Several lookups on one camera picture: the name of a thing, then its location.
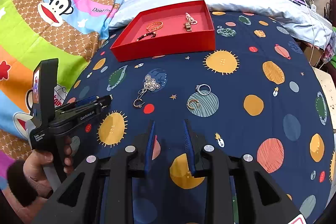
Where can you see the gold hoop earring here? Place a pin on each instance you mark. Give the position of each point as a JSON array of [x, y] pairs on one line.
[[193, 104]]

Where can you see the person left hand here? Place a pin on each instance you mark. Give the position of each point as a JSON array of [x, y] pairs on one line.
[[33, 168]]

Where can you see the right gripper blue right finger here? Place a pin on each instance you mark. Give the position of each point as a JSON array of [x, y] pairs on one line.
[[188, 147]]

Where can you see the small hoop earring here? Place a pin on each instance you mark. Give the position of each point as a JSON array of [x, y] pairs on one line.
[[138, 103]]

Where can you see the colourful monkey print blanket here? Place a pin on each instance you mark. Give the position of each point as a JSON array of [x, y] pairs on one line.
[[70, 31]]

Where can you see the navy planet print bedsheet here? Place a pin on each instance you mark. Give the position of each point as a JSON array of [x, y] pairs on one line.
[[259, 96]]

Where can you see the red jewelry tray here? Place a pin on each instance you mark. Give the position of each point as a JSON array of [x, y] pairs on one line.
[[179, 28]]

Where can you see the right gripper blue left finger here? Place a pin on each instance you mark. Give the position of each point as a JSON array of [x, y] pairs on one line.
[[150, 140]]

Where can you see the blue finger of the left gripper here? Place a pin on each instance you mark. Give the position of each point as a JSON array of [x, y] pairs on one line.
[[84, 101]]

